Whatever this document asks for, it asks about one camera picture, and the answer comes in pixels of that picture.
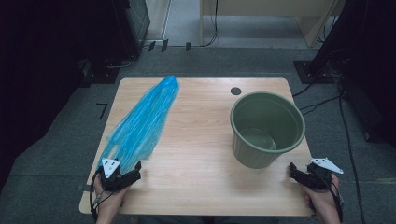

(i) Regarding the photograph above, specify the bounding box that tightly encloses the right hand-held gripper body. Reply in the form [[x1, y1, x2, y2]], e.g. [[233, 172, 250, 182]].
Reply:
[[306, 157, 345, 191]]

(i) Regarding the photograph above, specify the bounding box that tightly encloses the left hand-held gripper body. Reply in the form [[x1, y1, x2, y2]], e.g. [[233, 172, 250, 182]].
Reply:
[[99, 157, 134, 192]]

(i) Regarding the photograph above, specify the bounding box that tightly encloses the blue plastic bag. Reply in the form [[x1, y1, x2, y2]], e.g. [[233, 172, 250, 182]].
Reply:
[[96, 75, 181, 175]]

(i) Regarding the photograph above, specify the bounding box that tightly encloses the green plastic bucket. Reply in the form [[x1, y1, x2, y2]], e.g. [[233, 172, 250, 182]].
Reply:
[[230, 91, 306, 170]]

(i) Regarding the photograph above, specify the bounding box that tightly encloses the person's left hand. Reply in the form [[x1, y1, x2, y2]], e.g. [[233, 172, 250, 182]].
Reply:
[[92, 174, 132, 217]]

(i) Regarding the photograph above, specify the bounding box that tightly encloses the black angled tape mark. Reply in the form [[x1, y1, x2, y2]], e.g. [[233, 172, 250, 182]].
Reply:
[[95, 102, 108, 121]]

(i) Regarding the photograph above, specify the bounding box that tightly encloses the person's dark lap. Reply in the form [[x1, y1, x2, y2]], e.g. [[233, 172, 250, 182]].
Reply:
[[134, 215, 278, 224]]

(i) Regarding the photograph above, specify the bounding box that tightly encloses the black square stand base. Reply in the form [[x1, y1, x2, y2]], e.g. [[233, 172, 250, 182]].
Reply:
[[293, 60, 336, 85]]

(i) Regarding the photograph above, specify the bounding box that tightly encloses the dark glass cabinet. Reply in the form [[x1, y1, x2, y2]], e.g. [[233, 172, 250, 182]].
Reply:
[[111, 0, 151, 61]]

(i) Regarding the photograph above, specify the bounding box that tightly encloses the light wooden desk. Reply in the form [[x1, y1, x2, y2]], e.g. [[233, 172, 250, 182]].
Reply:
[[199, 0, 347, 49]]

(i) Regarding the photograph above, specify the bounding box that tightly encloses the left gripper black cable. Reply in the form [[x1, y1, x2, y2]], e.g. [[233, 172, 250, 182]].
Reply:
[[89, 167, 114, 223]]

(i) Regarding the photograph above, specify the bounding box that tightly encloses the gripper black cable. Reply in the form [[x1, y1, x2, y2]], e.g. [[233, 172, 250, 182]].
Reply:
[[316, 173, 345, 224], [89, 167, 114, 223]]

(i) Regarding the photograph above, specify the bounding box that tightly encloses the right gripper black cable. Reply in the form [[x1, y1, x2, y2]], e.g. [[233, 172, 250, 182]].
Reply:
[[316, 173, 345, 224]]

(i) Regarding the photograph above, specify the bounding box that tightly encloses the long black floor cable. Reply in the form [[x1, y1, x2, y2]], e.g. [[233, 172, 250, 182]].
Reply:
[[337, 79, 367, 224]]

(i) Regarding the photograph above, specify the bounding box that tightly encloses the black floor cable pair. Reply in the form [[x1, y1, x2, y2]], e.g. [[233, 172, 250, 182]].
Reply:
[[291, 81, 343, 117]]

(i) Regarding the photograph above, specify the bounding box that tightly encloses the black stand base with cables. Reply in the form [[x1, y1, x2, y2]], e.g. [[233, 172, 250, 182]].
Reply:
[[88, 58, 121, 85]]

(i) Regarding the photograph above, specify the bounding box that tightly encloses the black hanging desk cable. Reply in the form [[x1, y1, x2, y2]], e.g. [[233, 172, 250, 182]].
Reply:
[[203, 0, 219, 49]]

